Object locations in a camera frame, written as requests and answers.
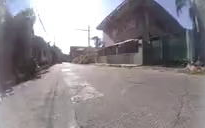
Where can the utility pole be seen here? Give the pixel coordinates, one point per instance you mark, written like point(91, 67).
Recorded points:
point(88, 36)

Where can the palm tree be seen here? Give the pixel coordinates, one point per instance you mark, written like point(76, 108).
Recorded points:
point(198, 33)

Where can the roadside debris pile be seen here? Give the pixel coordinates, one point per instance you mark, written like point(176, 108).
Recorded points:
point(194, 67)

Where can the green metal gate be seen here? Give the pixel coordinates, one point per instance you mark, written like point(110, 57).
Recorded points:
point(175, 46)

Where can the grey concrete road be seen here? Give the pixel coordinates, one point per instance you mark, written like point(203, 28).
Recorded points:
point(123, 93)

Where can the small distant tree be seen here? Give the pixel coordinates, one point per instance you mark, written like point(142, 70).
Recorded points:
point(97, 41)

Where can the low distant building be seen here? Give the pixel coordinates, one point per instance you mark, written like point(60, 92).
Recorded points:
point(76, 50)

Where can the row of dark trees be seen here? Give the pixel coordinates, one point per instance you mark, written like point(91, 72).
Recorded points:
point(16, 50)

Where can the pale rubble heap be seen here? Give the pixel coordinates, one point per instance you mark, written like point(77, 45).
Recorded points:
point(85, 58)

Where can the brown two-storey building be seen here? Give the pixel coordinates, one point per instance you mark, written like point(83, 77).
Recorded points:
point(140, 20)

